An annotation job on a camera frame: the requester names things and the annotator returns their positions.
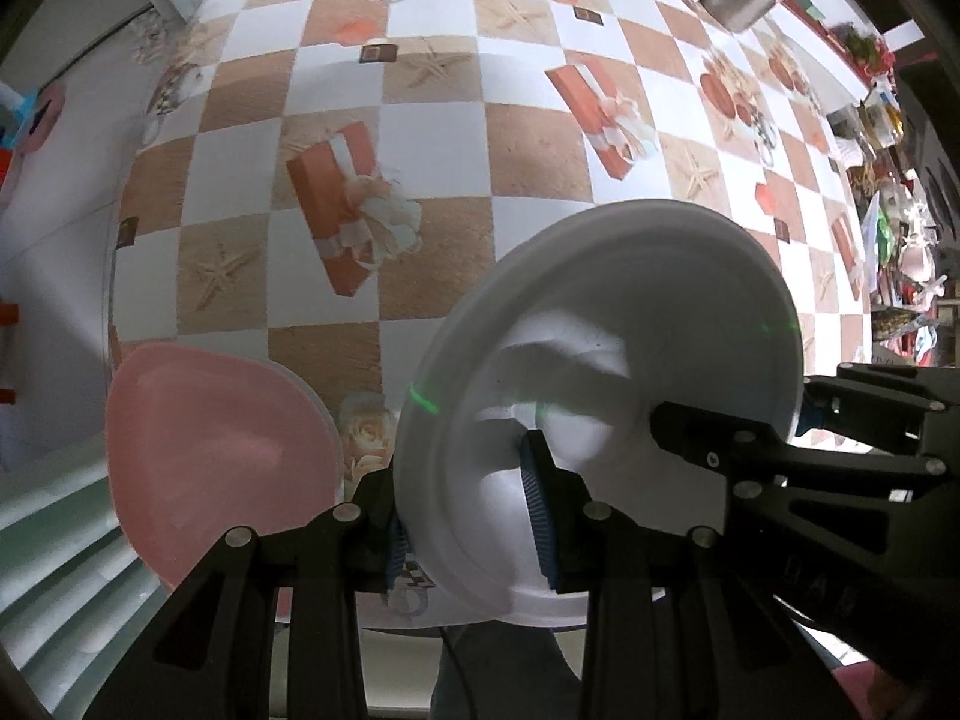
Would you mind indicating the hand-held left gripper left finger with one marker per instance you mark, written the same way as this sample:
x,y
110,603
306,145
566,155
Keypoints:
x,y
394,549

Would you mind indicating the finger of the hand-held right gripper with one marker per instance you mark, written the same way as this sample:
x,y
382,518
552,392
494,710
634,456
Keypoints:
x,y
795,465
877,405

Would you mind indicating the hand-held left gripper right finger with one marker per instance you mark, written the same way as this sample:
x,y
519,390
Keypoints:
x,y
537,511

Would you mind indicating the pink square plate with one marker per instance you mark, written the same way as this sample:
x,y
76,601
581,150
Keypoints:
x,y
217,450

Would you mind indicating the large white bowl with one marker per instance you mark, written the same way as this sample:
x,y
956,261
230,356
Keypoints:
x,y
600,315

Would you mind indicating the person's legs in jeans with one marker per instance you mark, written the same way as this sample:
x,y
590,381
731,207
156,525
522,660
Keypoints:
x,y
510,675

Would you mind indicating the pile of assorted goods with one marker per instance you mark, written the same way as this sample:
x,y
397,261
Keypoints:
x,y
900,225

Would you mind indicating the pale green pleated curtain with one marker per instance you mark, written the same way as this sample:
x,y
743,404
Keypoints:
x,y
67,562

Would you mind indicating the checkered printed tablecloth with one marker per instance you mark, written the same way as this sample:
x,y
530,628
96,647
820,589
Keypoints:
x,y
465,165

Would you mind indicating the orange plastic stool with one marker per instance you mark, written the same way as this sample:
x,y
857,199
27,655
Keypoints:
x,y
7,313

